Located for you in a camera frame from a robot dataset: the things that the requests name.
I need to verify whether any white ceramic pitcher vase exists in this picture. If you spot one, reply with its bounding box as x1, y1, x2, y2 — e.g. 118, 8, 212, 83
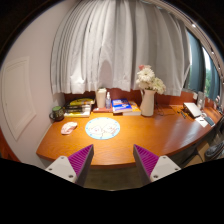
139, 88, 157, 117

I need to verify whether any silver laptop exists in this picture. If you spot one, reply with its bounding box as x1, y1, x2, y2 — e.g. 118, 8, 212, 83
182, 101, 203, 119

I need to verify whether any cream lidded tumbler cup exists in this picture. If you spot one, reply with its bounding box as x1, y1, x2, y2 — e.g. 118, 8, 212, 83
95, 87, 108, 109

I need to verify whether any black cover book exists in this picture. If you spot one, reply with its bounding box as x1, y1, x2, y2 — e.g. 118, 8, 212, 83
65, 103, 93, 110

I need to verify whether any orange cover book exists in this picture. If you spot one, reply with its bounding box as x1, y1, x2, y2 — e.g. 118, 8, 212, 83
122, 100, 142, 117

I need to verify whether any clear spray bottle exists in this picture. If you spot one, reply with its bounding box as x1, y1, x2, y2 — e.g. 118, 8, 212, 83
105, 91, 112, 109

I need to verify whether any dark office chair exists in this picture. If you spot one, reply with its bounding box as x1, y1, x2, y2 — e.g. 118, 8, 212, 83
203, 139, 224, 162

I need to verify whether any pink white computer mouse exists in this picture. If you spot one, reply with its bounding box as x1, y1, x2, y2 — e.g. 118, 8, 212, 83
60, 121, 78, 135

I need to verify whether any yellow cover book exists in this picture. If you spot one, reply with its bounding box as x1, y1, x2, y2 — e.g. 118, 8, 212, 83
68, 97, 96, 106

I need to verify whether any dark book with white pages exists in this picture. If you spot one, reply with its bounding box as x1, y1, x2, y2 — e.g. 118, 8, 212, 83
64, 107, 92, 114

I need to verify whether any blue cover book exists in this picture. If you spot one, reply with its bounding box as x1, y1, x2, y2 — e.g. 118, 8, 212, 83
111, 98, 134, 114

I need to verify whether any white and pink flower bouquet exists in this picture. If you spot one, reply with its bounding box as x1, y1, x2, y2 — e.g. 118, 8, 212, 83
135, 64, 167, 95

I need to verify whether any reddish brown flat book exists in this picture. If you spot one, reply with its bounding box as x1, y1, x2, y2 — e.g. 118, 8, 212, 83
92, 106, 114, 114

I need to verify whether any white pleated curtain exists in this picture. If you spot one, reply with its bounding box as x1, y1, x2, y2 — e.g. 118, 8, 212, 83
50, 0, 192, 97

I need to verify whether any white and yellow book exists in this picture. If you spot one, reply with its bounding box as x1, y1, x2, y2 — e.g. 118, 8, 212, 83
63, 110, 92, 118

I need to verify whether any dark mug with green inside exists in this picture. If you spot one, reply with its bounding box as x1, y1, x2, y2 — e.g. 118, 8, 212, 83
49, 105, 65, 122

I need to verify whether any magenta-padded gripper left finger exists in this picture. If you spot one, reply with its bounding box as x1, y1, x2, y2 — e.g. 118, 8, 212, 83
45, 144, 95, 187

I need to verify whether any white wall panel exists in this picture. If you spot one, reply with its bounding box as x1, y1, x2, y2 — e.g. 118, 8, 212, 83
1, 57, 37, 141

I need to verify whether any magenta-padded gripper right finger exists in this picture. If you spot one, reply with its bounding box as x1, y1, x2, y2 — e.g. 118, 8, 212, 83
133, 144, 182, 186

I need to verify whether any thin black cable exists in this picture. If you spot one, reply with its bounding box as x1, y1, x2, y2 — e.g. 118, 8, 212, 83
154, 103, 177, 117

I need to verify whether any round light blue mouse pad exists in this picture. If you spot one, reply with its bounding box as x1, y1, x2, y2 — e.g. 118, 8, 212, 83
84, 116, 121, 140

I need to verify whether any window with dark frame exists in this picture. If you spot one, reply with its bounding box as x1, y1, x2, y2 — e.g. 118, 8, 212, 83
186, 31, 222, 101

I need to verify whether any white paper sheet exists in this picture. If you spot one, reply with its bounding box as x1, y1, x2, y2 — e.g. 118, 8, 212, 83
194, 116, 209, 128

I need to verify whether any dark smartphone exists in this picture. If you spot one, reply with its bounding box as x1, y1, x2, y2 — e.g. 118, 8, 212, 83
203, 114, 216, 127

